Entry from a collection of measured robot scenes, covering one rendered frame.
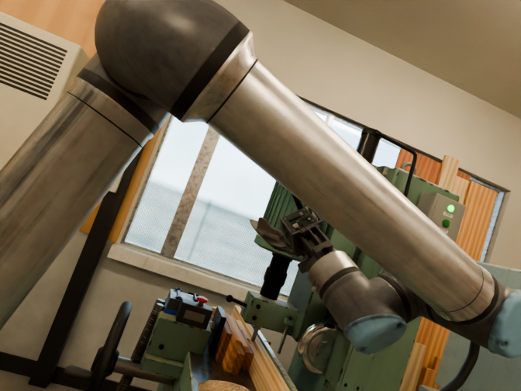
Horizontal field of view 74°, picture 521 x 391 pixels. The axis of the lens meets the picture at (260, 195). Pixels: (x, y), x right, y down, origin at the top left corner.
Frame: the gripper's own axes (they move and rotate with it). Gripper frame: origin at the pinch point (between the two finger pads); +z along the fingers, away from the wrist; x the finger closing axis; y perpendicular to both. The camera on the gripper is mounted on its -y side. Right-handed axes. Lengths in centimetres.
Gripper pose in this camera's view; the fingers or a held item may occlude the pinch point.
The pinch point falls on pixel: (278, 209)
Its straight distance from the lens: 82.3
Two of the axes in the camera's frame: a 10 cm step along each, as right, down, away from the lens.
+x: -8.9, 3.9, -2.3
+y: -1.3, -7.0, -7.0
